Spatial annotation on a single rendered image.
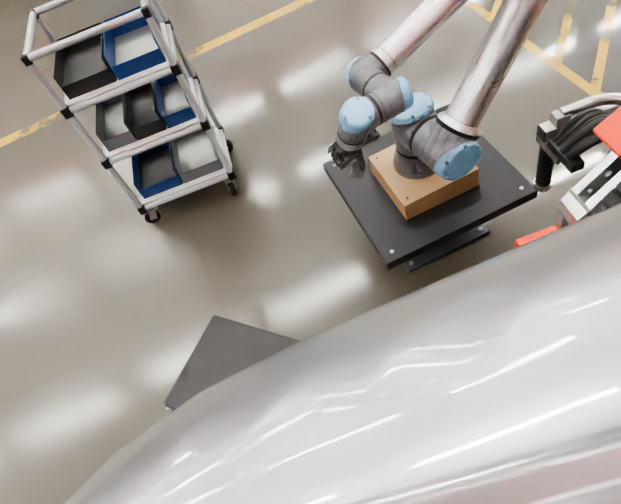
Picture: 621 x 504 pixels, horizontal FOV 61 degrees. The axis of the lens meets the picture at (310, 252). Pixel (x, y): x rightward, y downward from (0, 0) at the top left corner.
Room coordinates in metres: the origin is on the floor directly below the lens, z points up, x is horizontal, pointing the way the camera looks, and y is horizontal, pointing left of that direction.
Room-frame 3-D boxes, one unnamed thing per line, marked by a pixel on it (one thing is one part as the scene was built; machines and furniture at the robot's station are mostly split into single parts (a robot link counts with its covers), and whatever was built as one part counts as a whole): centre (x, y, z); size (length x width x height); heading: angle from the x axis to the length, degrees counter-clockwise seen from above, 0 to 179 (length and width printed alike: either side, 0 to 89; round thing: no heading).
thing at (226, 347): (0.85, 0.37, 0.17); 0.43 x 0.36 x 0.34; 47
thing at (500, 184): (1.36, -0.51, 0.15); 0.60 x 0.60 x 0.30; 3
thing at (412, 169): (1.36, -0.51, 0.43); 0.19 x 0.19 x 0.10
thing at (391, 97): (1.16, -0.37, 0.87); 0.12 x 0.12 x 0.09; 11
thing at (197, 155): (2.20, 0.43, 0.50); 0.54 x 0.42 x 1.00; 87
